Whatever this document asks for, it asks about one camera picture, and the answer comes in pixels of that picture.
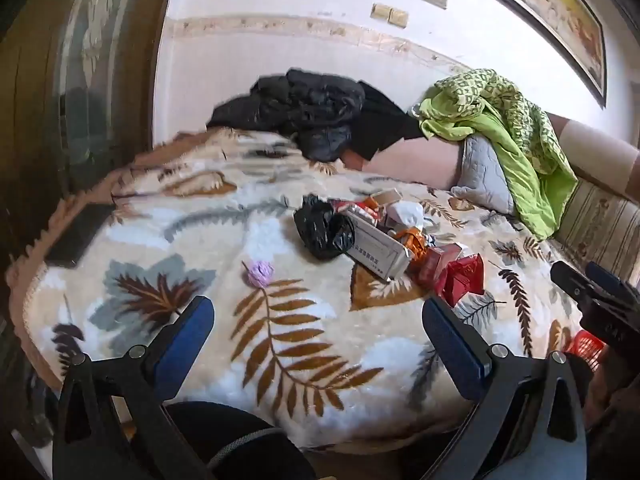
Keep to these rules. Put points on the black cloth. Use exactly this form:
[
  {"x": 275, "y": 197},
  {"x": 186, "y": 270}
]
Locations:
[{"x": 380, "y": 125}]

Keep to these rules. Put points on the brown fabric sofa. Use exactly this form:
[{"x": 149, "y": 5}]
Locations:
[{"x": 415, "y": 165}]

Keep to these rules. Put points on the red plastic basket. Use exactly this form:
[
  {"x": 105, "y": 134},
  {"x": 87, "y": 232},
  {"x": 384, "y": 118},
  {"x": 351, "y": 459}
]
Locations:
[{"x": 587, "y": 345}]

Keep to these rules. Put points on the leaf print blanket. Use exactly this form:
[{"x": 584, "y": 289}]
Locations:
[{"x": 310, "y": 360}]

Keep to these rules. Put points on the wooden door with glass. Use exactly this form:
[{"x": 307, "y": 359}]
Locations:
[{"x": 85, "y": 60}]

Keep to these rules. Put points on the purple paper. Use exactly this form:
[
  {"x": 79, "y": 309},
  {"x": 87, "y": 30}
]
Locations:
[{"x": 260, "y": 274}]

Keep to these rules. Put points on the black puffer jacket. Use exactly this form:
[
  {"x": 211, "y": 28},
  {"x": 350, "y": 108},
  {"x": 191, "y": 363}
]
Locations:
[{"x": 300, "y": 105}]

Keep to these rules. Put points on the black plastic bag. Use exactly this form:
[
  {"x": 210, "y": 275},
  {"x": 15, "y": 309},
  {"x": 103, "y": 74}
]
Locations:
[{"x": 320, "y": 230}]

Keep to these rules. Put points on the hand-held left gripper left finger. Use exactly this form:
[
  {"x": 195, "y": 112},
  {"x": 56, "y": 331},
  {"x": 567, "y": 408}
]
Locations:
[{"x": 187, "y": 340}]

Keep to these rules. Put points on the red box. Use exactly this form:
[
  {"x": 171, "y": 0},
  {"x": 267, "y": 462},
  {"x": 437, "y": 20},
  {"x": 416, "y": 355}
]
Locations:
[{"x": 439, "y": 260}]

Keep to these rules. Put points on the framed wall picture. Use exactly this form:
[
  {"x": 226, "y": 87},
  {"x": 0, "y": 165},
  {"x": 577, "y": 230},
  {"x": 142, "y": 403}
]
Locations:
[{"x": 550, "y": 5}]

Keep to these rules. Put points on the person's leg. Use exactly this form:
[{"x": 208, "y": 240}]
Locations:
[{"x": 235, "y": 440}]

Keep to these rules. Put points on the white cloth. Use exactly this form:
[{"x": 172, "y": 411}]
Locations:
[{"x": 405, "y": 215}]

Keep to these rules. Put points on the orange wrapper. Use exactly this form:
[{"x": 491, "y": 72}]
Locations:
[{"x": 410, "y": 242}]

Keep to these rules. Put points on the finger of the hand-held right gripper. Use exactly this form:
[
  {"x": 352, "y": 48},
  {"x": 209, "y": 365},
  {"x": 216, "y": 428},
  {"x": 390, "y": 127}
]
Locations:
[
  {"x": 605, "y": 275},
  {"x": 567, "y": 275}
]

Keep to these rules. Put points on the red foil packet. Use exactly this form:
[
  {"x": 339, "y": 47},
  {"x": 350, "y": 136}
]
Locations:
[{"x": 462, "y": 280}]

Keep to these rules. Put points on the beige wall switch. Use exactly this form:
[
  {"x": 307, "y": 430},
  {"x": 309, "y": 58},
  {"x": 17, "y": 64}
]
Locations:
[
  {"x": 398, "y": 17},
  {"x": 380, "y": 11}
]

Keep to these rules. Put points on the long white grey box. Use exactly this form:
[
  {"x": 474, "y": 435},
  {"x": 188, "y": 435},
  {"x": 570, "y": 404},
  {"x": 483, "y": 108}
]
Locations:
[{"x": 375, "y": 250}]

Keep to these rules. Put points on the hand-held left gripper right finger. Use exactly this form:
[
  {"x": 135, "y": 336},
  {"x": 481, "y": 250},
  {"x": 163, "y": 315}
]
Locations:
[{"x": 450, "y": 340}]

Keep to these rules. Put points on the striped sofa cushion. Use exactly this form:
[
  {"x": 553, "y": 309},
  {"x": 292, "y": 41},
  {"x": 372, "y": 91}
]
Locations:
[{"x": 600, "y": 220}]

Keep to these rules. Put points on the grey quilted pillow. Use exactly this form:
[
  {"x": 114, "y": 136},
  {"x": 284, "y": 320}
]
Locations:
[{"x": 482, "y": 175}]

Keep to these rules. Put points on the small cardboard box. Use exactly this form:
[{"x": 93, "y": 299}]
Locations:
[{"x": 385, "y": 197}]

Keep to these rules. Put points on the red white packet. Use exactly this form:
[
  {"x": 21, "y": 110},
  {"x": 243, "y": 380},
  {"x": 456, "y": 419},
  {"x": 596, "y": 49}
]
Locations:
[{"x": 350, "y": 206}]

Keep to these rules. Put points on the green quilt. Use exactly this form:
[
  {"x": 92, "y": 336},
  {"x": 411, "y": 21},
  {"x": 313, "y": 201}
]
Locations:
[{"x": 520, "y": 160}]

